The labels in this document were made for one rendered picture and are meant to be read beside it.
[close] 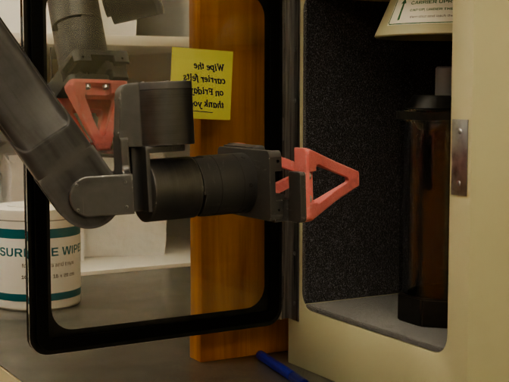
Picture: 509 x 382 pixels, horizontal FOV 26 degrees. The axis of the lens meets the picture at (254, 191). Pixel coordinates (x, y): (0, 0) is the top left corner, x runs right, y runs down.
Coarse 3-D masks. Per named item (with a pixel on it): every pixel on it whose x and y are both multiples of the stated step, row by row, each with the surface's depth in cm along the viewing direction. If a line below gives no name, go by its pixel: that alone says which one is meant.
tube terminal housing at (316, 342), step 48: (384, 0) 128; (480, 0) 99; (480, 48) 100; (480, 96) 100; (480, 144) 101; (480, 192) 101; (480, 240) 102; (480, 288) 102; (336, 336) 121; (384, 336) 113; (480, 336) 103
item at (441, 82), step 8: (440, 72) 115; (448, 72) 115; (440, 80) 115; (448, 80) 115; (440, 88) 115; (448, 88) 115; (416, 96) 115; (424, 96) 114; (432, 96) 113; (440, 96) 113; (448, 96) 113; (408, 104) 116; (416, 104) 114; (424, 104) 113; (432, 104) 113; (440, 104) 112; (448, 104) 112
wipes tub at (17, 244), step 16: (0, 208) 160; (16, 208) 159; (0, 224) 160; (16, 224) 159; (0, 240) 160; (16, 240) 159; (0, 256) 160; (16, 256) 159; (0, 272) 161; (16, 272) 159; (0, 288) 161; (16, 288) 160; (0, 304) 162; (16, 304) 160
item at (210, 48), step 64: (64, 0) 111; (128, 0) 115; (192, 0) 119; (256, 0) 123; (64, 64) 112; (128, 64) 115; (192, 64) 119; (256, 64) 123; (256, 128) 124; (64, 256) 113; (128, 256) 117; (192, 256) 121; (256, 256) 126; (64, 320) 114; (128, 320) 118
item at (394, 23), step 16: (400, 0) 113; (416, 0) 111; (432, 0) 109; (448, 0) 109; (384, 16) 115; (400, 16) 111; (416, 16) 110; (432, 16) 109; (448, 16) 108; (384, 32) 113; (400, 32) 111; (416, 32) 109; (432, 32) 108; (448, 32) 108
